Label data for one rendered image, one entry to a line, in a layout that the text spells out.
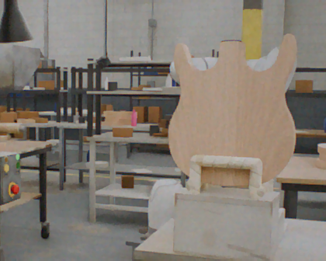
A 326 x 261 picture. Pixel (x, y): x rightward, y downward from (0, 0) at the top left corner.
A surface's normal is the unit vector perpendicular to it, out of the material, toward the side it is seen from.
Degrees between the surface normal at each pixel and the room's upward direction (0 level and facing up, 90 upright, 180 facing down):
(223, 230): 90
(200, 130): 90
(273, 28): 90
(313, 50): 90
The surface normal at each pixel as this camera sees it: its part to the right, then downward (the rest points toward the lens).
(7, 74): -0.35, 0.12
